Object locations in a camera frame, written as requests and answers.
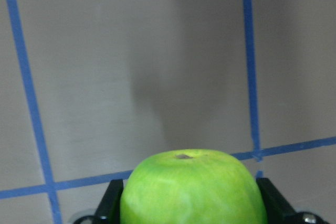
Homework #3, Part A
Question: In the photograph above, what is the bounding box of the green apple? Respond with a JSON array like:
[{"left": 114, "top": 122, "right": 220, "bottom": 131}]
[{"left": 120, "top": 149, "right": 268, "bottom": 223}]

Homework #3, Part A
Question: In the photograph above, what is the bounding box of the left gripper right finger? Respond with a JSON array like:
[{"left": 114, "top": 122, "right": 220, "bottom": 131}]
[{"left": 256, "top": 177, "right": 328, "bottom": 224}]

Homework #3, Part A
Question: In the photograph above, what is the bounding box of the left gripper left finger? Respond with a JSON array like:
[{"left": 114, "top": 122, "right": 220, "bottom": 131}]
[{"left": 94, "top": 179, "right": 123, "bottom": 224}]

